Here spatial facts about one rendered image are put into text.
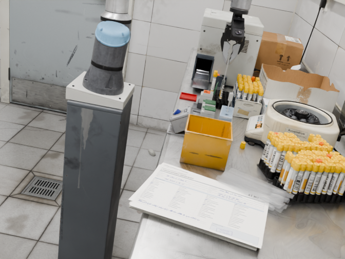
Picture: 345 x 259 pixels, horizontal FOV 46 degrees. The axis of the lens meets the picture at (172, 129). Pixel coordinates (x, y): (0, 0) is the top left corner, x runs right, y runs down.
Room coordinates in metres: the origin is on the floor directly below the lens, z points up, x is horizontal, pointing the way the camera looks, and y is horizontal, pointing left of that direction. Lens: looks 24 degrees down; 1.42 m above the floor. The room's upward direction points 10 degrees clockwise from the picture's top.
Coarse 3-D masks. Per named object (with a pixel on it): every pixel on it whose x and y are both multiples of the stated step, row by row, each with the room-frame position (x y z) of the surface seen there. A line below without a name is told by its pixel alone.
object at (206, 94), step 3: (204, 90) 1.47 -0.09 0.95; (207, 90) 1.48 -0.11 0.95; (201, 93) 1.45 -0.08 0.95; (204, 93) 1.44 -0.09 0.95; (207, 93) 1.45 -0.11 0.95; (210, 93) 1.45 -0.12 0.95; (201, 96) 1.44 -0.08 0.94; (204, 96) 1.44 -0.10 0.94; (207, 96) 1.44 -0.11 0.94; (210, 96) 1.44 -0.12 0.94; (201, 99) 1.44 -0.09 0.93; (204, 99) 1.44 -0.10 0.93; (207, 99) 1.44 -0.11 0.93; (210, 99) 1.44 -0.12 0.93; (201, 102) 1.44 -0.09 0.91
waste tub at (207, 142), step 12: (192, 120) 1.14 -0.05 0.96; (204, 120) 1.14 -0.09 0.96; (216, 120) 1.14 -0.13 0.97; (192, 132) 1.01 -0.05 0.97; (204, 132) 1.14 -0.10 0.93; (216, 132) 1.14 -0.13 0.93; (228, 132) 1.12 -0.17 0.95; (192, 144) 1.01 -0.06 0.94; (204, 144) 1.01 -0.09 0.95; (216, 144) 1.01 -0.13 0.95; (228, 144) 1.01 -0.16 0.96; (180, 156) 1.02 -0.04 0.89; (192, 156) 1.01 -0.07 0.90; (204, 156) 1.01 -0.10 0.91; (216, 156) 1.01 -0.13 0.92; (216, 168) 1.01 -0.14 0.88
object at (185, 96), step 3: (183, 93) 1.61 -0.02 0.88; (186, 93) 1.61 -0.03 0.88; (180, 96) 1.56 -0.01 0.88; (183, 96) 1.58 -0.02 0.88; (186, 96) 1.59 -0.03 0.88; (189, 96) 1.60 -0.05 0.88; (192, 96) 1.60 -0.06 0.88; (195, 96) 1.61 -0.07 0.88; (183, 99) 1.55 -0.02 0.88; (186, 99) 1.55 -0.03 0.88; (189, 99) 1.55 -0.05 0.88; (192, 99) 1.55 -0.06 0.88; (195, 99) 1.55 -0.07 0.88
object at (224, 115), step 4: (224, 108) 1.25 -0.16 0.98; (232, 108) 1.26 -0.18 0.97; (220, 112) 1.21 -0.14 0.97; (224, 112) 1.21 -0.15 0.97; (228, 112) 1.22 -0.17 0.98; (232, 112) 1.23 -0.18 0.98; (220, 116) 1.18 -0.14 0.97; (224, 116) 1.18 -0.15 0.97; (228, 116) 1.18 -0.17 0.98; (232, 116) 1.19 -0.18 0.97; (224, 120) 1.18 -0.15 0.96; (228, 120) 1.18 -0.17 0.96
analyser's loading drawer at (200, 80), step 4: (196, 72) 1.72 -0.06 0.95; (200, 72) 1.77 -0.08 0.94; (204, 72) 1.77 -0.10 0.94; (208, 72) 1.77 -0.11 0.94; (196, 76) 1.72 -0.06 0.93; (200, 76) 1.72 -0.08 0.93; (204, 76) 1.72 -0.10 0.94; (208, 76) 1.81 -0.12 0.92; (196, 80) 1.67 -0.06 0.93; (200, 80) 1.67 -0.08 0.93; (204, 80) 1.67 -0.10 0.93; (196, 84) 1.67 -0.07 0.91; (200, 84) 1.67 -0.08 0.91; (204, 84) 1.67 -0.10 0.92; (204, 88) 1.67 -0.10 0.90
